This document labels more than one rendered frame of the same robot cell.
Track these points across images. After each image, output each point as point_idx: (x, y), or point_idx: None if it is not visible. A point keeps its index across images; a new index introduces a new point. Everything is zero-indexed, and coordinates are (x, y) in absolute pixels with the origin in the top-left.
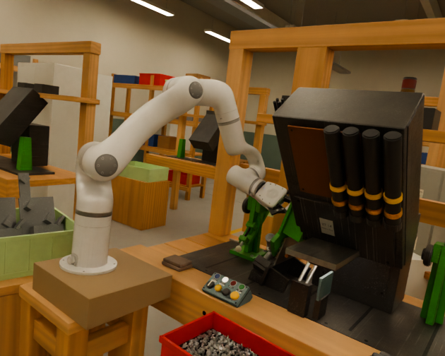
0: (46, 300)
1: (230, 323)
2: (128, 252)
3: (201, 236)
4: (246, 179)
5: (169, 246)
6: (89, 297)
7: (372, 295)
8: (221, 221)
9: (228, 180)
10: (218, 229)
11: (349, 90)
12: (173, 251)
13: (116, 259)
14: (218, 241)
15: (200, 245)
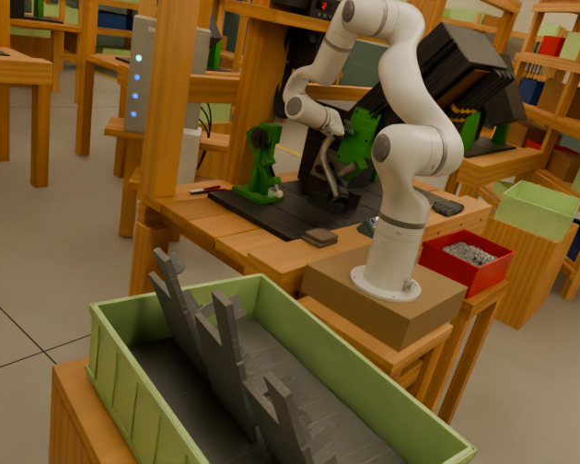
0: (419, 340)
1: (435, 240)
2: (287, 263)
3: (179, 207)
4: (321, 110)
5: (232, 237)
6: (465, 286)
7: (362, 178)
8: (177, 173)
9: (303, 117)
10: (172, 187)
11: (464, 29)
12: (251, 237)
13: (352, 266)
14: (196, 201)
15: (218, 216)
